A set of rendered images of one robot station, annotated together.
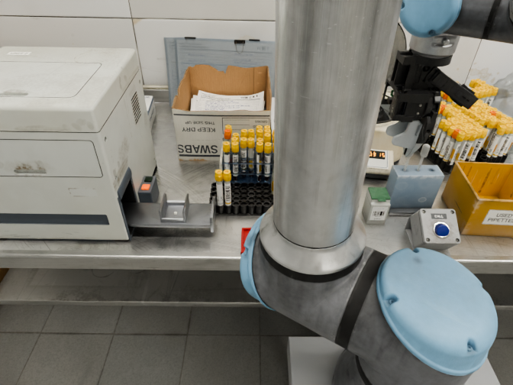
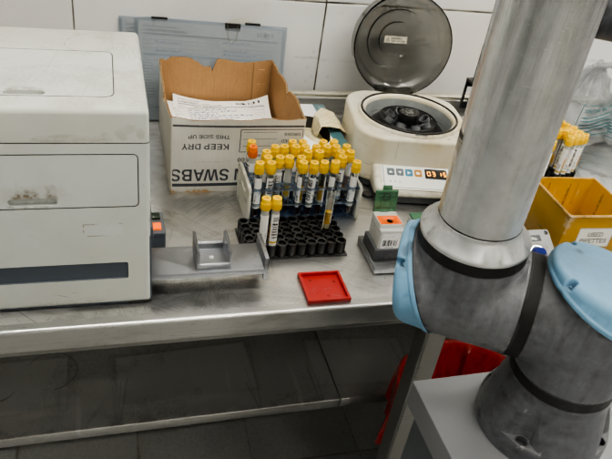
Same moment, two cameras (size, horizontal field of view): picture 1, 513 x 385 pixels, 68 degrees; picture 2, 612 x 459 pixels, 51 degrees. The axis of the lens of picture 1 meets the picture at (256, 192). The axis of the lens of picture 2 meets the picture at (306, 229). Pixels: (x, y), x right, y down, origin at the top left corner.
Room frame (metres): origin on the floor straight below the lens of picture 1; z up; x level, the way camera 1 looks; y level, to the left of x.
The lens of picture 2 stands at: (-0.18, 0.29, 1.50)
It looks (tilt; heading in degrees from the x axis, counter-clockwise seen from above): 34 degrees down; 341
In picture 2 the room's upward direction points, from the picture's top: 9 degrees clockwise
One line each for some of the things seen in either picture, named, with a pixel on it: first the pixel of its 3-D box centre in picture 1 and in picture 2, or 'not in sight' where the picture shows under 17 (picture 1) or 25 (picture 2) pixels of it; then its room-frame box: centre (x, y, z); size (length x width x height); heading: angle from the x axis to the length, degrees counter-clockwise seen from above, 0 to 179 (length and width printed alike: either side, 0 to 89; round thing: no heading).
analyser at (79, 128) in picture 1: (72, 142); (53, 164); (0.66, 0.38, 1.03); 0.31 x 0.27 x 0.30; 91
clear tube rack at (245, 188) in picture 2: (262, 163); (298, 190); (0.77, -0.01, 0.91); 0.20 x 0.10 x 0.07; 91
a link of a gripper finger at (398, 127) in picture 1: (400, 131); not in sight; (0.68, -0.29, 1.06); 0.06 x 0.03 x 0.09; 93
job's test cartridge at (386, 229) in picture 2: not in sight; (384, 235); (0.61, -0.12, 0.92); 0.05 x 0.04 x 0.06; 0
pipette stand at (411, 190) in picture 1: (411, 188); not in sight; (0.66, -0.34, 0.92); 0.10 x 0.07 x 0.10; 93
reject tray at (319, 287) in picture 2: (257, 241); (323, 287); (0.54, 0.00, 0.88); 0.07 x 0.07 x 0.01; 1
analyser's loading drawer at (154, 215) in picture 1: (164, 211); (196, 255); (0.57, 0.19, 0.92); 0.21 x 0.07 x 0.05; 91
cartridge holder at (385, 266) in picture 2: not in sight; (382, 249); (0.61, -0.12, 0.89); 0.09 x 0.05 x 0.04; 0
